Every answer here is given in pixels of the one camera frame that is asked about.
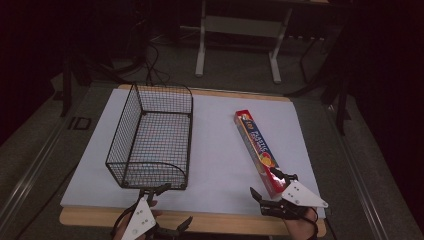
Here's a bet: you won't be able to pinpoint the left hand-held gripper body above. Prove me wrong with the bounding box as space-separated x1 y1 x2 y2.
120 188 172 240

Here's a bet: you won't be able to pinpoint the metal floor rail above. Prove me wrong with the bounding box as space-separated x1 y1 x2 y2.
0 113 73 228
324 104 392 240

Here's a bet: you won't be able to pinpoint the red and blue wrap box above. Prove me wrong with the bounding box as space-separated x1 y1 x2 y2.
233 109 288 200

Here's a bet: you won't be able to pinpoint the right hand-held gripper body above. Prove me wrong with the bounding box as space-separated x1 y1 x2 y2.
259 179 330 221

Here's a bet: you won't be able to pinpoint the white table mat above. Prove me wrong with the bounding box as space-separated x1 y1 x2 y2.
59 87 327 220

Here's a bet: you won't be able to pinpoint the white metal desk frame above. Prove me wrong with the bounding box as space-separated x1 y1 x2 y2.
194 0 295 85

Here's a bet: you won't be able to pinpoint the black wire basket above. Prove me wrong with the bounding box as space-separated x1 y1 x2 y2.
105 82 194 191

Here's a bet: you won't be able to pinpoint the person's left hand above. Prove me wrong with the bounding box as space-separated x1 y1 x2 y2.
113 199 164 240

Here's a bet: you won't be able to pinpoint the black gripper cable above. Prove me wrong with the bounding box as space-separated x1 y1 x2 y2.
110 202 135 239
308 206 320 240

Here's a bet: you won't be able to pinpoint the black floor cables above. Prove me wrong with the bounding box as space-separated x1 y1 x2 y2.
74 42 172 89

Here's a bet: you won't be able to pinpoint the person's right hand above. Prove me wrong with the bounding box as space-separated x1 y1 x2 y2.
283 207 320 240

